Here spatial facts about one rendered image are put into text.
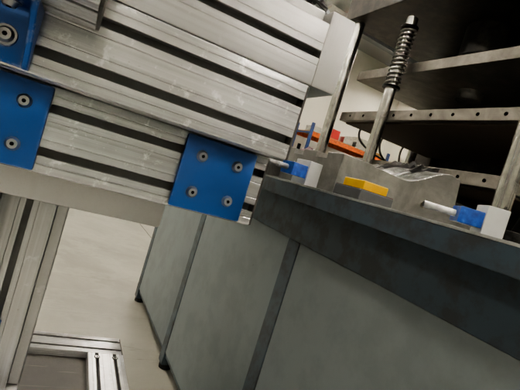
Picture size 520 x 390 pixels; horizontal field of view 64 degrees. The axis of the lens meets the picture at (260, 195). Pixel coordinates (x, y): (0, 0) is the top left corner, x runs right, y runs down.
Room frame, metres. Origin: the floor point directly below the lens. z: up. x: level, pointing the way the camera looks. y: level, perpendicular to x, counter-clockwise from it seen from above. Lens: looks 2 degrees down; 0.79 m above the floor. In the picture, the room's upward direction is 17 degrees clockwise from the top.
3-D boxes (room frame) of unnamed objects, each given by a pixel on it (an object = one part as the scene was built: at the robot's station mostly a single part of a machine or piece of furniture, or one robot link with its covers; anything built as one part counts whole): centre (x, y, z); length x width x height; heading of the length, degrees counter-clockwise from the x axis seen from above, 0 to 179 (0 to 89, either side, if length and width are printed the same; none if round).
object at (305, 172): (0.91, -0.05, 0.83); 0.13 x 0.05 x 0.05; 124
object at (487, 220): (0.72, -0.34, 0.83); 0.13 x 0.05 x 0.05; 83
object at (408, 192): (1.13, -0.32, 0.87); 0.50 x 0.26 x 0.14; 116
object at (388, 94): (2.06, -0.46, 1.10); 0.05 x 0.05 x 1.30
